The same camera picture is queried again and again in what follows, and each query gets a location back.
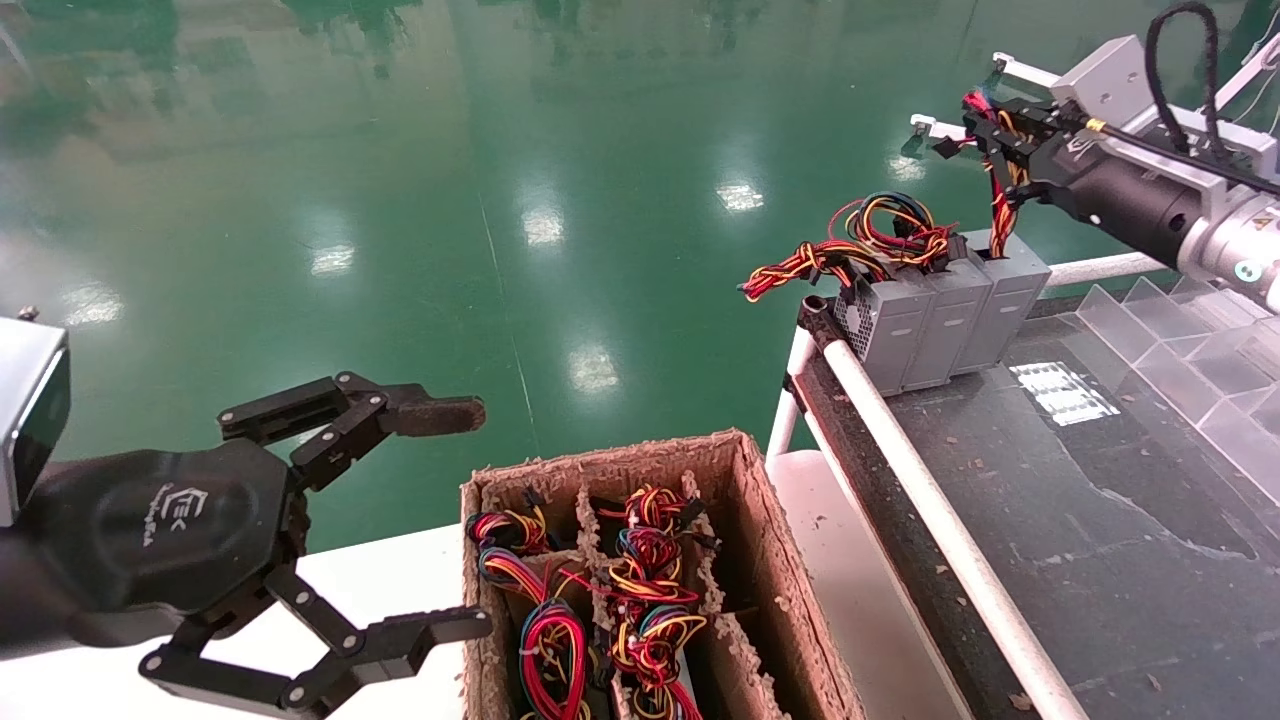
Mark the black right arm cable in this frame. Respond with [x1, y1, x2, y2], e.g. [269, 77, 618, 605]
[1085, 0, 1280, 196]

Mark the white metal stand leg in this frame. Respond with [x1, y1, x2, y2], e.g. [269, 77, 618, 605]
[1215, 35, 1280, 111]

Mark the white conveyor frame post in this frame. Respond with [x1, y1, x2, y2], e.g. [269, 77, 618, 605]
[765, 325, 819, 463]

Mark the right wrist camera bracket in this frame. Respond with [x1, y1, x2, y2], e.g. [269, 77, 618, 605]
[1050, 35, 1280, 186]

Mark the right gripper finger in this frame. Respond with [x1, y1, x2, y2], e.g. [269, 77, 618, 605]
[932, 135, 1053, 201]
[962, 95, 1063, 143]

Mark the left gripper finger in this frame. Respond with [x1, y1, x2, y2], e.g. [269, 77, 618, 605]
[218, 372, 488, 491]
[138, 565, 493, 720]

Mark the long white conveyor rail pipe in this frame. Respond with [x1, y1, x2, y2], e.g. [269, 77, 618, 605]
[820, 340, 1091, 720]

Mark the short white conveyor rail pipe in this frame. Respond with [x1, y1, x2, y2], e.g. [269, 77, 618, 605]
[1040, 250, 1171, 291]

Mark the grey power supply with wires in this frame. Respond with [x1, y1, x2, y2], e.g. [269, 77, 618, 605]
[608, 600, 709, 720]
[590, 485, 716, 531]
[585, 528, 701, 606]
[465, 505, 556, 556]
[738, 238, 938, 398]
[478, 548, 593, 720]
[950, 88, 1053, 376]
[828, 190, 993, 393]

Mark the black conveyor belt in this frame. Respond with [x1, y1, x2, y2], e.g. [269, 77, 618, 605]
[795, 295, 1280, 720]

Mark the white metal stand foot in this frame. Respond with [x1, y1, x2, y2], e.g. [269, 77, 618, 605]
[988, 52, 1061, 93]
[905, 113, 976, 151]

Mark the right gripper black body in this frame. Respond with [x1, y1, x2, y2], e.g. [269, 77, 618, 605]
[1038, 123, 1218, 268]

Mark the brown cardboard divider box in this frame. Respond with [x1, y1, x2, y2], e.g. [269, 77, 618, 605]
[458, 428, 871, 720]

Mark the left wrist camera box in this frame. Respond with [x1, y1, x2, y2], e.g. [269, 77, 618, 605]
[0, 308, 71, 526]

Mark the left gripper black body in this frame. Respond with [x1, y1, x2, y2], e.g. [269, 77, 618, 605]
[0, 438, 307, 653]

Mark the clear acrylic divider rack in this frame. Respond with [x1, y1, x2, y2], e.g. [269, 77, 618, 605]
[1075, 275, 1280, 481]

